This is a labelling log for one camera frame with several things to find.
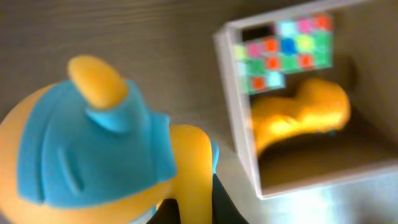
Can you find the beige cardboard box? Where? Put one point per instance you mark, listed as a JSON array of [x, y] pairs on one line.
[[364, 65]]

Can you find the rubiks cube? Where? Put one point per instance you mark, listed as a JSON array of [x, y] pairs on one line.
[[259, 65], [305, 43]]

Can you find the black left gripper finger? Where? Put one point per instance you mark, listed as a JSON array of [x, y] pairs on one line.
[[223, 209]]

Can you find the orange and blue duck toy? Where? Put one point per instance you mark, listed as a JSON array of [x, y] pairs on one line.
[[90, 150]]

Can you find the orange pig toy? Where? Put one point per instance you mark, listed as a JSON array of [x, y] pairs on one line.
[[319, 106]]

